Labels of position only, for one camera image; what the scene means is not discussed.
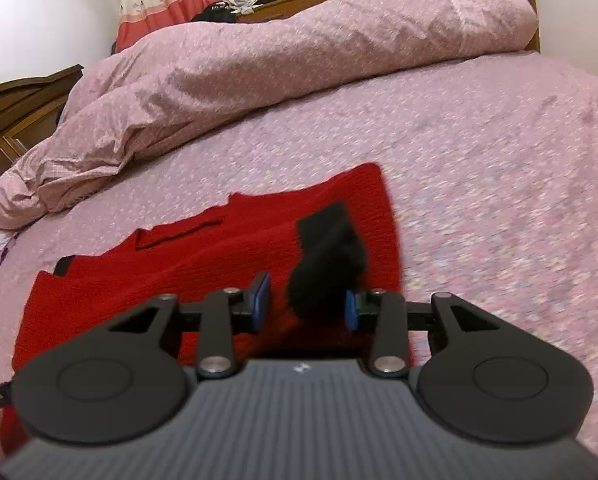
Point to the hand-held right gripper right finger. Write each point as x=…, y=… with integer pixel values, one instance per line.
x=351, y=312

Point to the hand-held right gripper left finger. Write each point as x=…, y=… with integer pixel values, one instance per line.
x=263, y=300

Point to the red knit sweater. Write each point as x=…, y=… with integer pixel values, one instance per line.
x=179, y=270

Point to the pink floral duvet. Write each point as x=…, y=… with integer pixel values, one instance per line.
x=229, y=90

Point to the wooden headboard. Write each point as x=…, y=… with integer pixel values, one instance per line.
x=279, y=10

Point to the wooden cabinet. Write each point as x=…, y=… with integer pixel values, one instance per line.
x=19, y=105

